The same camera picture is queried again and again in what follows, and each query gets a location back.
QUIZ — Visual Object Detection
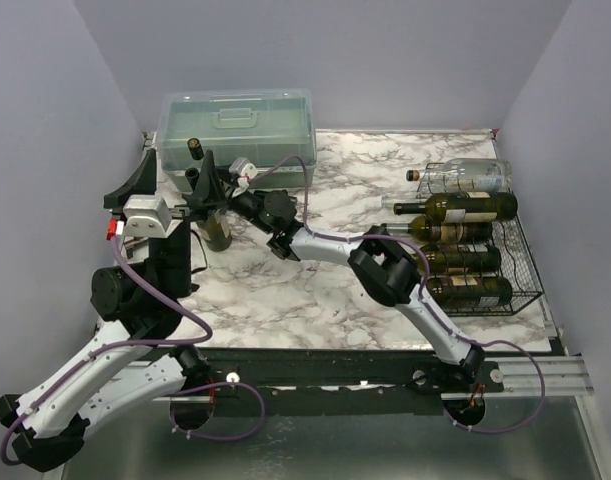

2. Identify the dark bottle tan label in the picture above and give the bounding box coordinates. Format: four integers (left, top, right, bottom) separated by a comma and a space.
421, 244, 501, 275

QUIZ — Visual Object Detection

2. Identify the metal T-shaped bracket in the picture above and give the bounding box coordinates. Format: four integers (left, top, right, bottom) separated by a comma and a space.
123, 237, 148, 258

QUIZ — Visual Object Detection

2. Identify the dark bottle beige label back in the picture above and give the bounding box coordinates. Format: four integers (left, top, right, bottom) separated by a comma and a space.
392, 192, 518, 224

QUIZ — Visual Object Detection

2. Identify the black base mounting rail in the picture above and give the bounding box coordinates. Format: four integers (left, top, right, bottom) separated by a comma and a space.
129, 342, 511, 416

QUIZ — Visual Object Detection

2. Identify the clear glass bottle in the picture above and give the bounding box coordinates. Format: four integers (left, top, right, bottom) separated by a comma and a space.
405, 158, 512, 193

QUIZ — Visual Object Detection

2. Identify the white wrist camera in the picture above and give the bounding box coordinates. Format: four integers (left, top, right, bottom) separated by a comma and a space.
229, 157, 259, 190
106, 194, 182, 240

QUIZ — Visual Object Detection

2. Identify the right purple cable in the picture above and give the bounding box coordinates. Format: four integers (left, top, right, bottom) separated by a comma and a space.
247, 155, 545, 435

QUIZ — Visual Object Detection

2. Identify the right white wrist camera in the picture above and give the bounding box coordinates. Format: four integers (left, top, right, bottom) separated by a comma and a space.
229, 157, 259, 190

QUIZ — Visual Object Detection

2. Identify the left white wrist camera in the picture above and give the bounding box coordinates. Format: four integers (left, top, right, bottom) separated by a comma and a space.
106, 194, 182, 240

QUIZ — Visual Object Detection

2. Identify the black wire wine rack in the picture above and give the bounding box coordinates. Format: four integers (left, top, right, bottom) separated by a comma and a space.
415, 182, 542, 317

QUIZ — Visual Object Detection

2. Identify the dark capped bottle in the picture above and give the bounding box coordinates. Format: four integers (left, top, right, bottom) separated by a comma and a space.
187, 137, 204, 161

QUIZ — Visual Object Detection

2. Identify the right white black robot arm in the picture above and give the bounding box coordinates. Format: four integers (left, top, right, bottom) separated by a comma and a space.
228, 191, 485, 392

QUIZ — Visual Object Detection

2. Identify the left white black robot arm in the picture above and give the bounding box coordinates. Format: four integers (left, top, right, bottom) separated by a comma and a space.
0, 148, 225, 473

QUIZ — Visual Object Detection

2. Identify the translucent green plastic storage box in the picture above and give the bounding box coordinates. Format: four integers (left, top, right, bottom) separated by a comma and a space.
155, 89, 316, 193

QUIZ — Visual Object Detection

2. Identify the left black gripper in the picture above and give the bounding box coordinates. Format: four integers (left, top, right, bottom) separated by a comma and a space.
111, 150, 227, 300

